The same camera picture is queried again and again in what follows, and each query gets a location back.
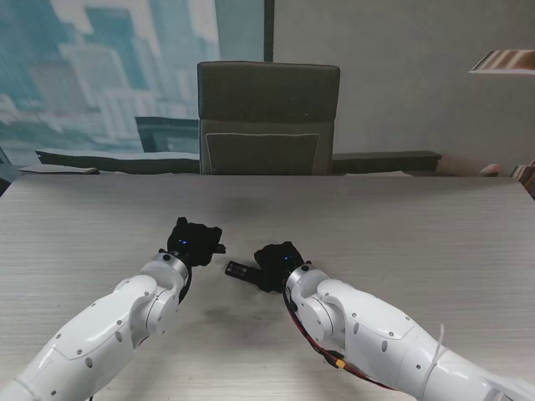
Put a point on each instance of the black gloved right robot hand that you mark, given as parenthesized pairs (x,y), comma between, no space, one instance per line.
(278,263)

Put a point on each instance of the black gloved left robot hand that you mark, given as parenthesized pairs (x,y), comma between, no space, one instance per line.
(194,244)

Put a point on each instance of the black remote control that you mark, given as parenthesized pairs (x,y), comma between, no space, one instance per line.
(240,270)

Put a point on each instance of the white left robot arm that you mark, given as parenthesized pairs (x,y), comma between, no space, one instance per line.
(108,326)

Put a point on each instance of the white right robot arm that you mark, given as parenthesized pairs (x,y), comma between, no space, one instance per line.
(376,334)

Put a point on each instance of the dark grey paper stack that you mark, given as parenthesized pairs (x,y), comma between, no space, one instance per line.
(58,170)

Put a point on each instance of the grey office chair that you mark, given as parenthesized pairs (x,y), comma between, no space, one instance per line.
(267,96)

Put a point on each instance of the white zip tie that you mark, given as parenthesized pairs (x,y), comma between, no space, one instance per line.
(24,386)
(436,353)

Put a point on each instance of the dark object at edge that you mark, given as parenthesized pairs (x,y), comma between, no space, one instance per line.
(5,171)

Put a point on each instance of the city skyline backdrop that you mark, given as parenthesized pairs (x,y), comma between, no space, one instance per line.
(83,62)

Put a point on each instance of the brown rounded object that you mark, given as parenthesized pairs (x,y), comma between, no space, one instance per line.
(490,170)

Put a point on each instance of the light wooden stack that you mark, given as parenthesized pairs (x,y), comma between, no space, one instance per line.
(524,177)

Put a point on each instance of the black vertical frame post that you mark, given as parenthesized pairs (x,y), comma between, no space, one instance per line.
(269,25)

